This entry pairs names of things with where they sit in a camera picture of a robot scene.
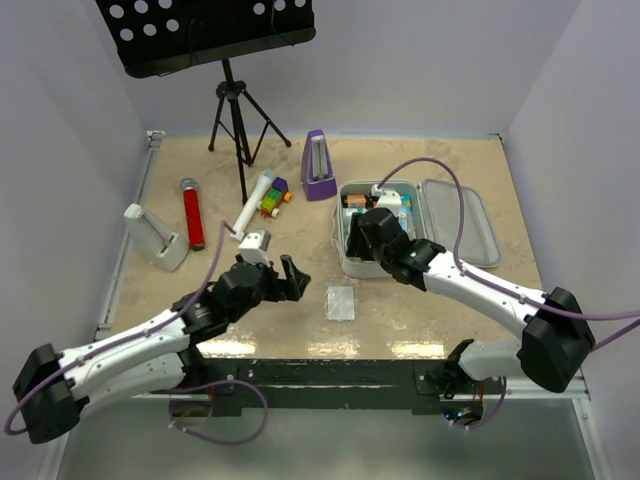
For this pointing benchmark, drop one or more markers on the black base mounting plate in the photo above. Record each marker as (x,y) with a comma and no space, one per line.
(411,385)

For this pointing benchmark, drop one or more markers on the brown bottle orange cap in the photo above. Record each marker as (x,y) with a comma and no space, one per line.
(358,201)

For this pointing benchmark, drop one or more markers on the red toy microphone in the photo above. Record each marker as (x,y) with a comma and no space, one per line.
(193,217)

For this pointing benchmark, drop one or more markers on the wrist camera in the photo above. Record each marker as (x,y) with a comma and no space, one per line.
(386,198)
(254,247)

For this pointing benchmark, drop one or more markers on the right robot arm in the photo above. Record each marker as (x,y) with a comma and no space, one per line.
(550,339)

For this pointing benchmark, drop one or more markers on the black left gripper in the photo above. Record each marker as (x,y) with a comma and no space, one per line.
(297,280)

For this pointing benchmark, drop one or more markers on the grey medicine case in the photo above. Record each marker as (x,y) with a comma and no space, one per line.
(439,215)

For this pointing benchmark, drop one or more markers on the purple metronome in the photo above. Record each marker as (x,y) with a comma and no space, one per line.
(317,177)

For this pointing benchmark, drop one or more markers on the black music stand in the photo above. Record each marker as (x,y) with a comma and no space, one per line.
(160,38)

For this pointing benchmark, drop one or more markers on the clear bag silver sachet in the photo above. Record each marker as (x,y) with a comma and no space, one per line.
(340,302)

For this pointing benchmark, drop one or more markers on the white toy microphone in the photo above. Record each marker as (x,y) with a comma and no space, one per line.
(263,184)

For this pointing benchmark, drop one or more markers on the colourful toy block train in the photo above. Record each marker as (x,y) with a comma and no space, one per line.
(277,194)

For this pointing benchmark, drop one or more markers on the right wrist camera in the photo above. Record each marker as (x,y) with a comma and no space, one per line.
(386,198)

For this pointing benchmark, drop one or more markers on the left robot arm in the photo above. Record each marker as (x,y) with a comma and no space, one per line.
(54,389)

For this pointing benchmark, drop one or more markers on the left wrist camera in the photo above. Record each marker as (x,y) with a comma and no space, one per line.
(254,247)

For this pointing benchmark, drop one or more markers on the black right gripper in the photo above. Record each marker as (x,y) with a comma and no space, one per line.
(356,242)

